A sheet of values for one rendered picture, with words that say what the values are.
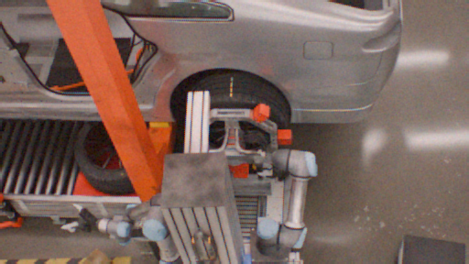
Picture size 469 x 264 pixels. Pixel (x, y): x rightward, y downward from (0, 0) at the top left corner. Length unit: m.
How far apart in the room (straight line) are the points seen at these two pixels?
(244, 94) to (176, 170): 1.36
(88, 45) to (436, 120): 3.11
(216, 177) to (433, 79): 3.28
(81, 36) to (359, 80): 1.71
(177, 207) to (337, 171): 2.55
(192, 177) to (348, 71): 1.54
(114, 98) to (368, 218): 2.23
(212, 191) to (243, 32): 1.30
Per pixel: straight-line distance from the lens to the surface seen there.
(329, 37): 3.42
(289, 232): 3.32
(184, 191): 2.36
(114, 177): 4.31
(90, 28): 2.77
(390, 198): 4.65
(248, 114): 3.65
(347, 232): 4.49
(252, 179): 4.44
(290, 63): 3.58
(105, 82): 3.05
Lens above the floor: 4.06
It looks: 55 degrees down
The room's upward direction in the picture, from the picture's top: 9 degrees counter-clockwise
